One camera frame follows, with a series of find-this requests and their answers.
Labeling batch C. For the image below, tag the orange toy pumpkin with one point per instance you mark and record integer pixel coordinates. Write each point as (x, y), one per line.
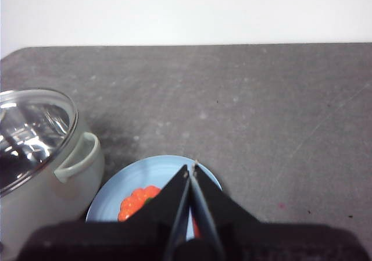
(136, 203)

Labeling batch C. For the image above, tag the blue round plate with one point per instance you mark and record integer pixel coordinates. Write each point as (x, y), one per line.
(139, 173)

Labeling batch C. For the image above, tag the glass lid with green knob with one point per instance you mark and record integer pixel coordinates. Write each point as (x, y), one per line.
(32, 133)

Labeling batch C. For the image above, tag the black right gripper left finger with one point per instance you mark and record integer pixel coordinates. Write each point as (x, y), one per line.
(165, 208)

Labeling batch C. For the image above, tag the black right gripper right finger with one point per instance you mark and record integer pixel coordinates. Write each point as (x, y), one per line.
(215, 208)

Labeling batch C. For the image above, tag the pale green electric steamer pot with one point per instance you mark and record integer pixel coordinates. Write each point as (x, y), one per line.
(43, 208)

